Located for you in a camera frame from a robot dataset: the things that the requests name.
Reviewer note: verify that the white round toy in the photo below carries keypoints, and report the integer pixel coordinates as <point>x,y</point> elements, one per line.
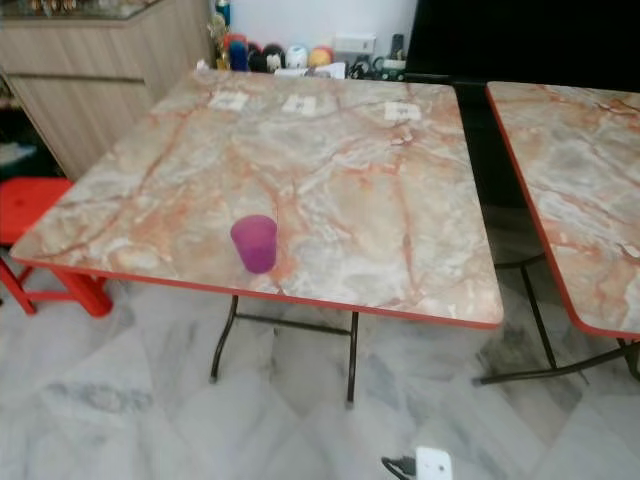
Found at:
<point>296,57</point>

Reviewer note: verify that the purple plastic cup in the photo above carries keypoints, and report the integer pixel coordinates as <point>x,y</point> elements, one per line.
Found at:
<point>255,245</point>

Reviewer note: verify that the light wooden cabinet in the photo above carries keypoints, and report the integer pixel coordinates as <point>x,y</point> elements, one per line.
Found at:
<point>100,75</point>

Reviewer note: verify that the white wall socket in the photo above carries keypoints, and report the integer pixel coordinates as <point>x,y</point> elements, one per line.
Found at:
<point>354,46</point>

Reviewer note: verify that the black plush toy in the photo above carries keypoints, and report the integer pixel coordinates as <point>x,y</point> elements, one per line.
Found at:
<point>268,59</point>

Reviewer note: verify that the white paper label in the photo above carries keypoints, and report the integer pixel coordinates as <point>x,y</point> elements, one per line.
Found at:
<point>403,111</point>
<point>228,101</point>
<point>300,104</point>

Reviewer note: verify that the blue bottle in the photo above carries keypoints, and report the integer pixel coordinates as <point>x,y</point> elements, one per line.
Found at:
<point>222,12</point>

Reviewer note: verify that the yellow and red round toy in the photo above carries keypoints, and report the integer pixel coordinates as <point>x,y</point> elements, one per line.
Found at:
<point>320,57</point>

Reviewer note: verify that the red plastic stool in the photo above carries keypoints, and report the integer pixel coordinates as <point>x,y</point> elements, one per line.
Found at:
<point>35,205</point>

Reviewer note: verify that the blue and red toy figure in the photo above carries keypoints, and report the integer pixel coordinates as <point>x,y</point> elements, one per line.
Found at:
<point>238,54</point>

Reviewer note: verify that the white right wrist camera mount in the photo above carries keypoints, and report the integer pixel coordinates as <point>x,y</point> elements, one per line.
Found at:
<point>434,465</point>

